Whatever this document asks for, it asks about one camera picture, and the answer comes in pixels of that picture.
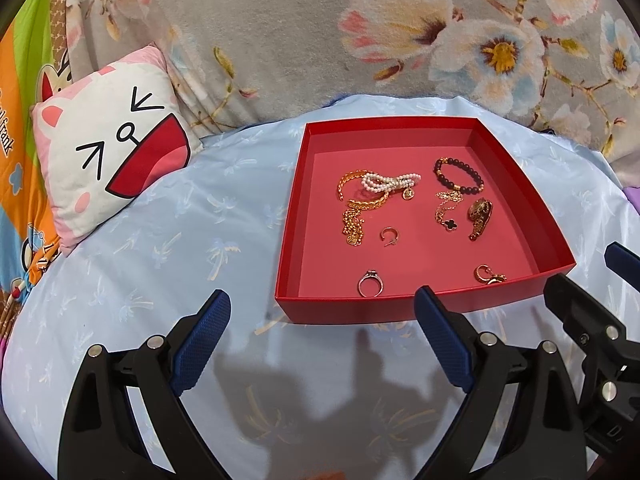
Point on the cat face pillow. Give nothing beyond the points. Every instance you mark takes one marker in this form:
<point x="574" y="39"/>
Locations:
<point x="100" y="120"/>

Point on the gold wrist watch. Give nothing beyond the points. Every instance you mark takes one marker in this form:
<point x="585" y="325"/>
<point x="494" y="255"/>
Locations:
<point x="480" y="208"/>

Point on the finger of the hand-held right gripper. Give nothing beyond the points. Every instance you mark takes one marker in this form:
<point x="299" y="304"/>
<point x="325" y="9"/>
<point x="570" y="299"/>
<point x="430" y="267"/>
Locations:
<point x="622" y="260"/>
<point x="585" y="310"/>

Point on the light blue cloth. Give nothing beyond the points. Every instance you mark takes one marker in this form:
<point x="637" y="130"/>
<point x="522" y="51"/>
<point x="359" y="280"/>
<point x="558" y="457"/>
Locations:
<point x="150" y="240"/>

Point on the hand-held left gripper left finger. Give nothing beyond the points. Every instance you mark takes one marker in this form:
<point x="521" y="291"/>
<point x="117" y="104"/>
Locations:
<point x="205" y="340"/>

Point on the gold hoop earring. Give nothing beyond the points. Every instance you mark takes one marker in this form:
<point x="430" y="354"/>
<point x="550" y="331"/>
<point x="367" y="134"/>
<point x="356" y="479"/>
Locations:
<point x="382" y="235"/>
<point x="482" y="274"/>

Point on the grey floral blanket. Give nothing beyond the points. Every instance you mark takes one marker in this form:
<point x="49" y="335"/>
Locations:
<point x="260" y="25"/>

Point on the colourful cartoon sheet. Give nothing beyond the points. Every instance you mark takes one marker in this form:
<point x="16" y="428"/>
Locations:
<point x="25" y="75"/>

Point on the red cardboard box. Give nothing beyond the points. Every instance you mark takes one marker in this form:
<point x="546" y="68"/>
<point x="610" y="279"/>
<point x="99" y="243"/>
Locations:
<point x="415" y="245"/>

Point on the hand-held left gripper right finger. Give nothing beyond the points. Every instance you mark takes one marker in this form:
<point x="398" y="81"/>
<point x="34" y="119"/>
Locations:
<point x="442" y="340"/>

